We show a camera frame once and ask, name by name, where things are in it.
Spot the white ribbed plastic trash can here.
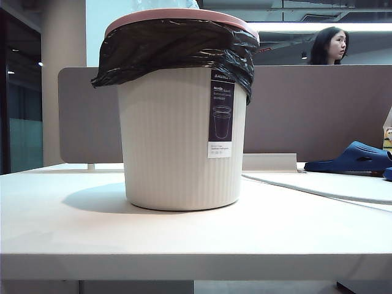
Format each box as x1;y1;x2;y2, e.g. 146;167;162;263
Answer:
117;66;248;211

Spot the black plastic garbage bag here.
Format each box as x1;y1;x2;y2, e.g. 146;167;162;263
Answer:
91;18;260;105

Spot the pink ring lid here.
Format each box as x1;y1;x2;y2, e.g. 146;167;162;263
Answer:
106;8;260;42

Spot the light grey desk divider panel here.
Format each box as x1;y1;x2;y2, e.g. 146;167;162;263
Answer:
58;67;123;164

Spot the brown desk divider panel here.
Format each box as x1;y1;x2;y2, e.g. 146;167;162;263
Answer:
244;64;392;154

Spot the white round column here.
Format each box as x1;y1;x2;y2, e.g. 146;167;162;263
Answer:
41;0;88;168

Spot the grey desk leg panel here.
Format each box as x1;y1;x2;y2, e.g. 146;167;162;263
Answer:
78;280;195;294

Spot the dark-haired woman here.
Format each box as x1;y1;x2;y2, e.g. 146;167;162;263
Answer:
307;26;349;66

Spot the dark glass partition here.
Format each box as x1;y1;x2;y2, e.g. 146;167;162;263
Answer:
0;7;43;174

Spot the long ceiling light strip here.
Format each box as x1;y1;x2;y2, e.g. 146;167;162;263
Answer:
244;21;392;33

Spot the white yellow printed carton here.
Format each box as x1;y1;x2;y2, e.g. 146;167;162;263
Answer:
382;105;392;151

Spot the white cable tray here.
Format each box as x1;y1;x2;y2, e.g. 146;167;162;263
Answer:
241;153;298;172

